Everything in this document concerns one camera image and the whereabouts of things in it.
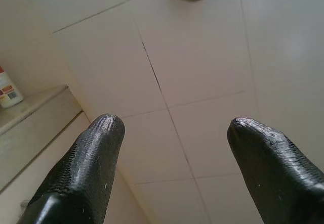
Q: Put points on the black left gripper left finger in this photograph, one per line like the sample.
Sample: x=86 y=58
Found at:
x=83 y=171

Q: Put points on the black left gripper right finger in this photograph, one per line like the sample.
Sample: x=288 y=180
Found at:
x=273 y=173

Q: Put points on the cream kitchen sink cabinet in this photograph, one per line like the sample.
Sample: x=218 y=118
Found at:
x=33 y=158

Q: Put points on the white bottle red label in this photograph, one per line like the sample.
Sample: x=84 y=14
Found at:
x=10 y=92

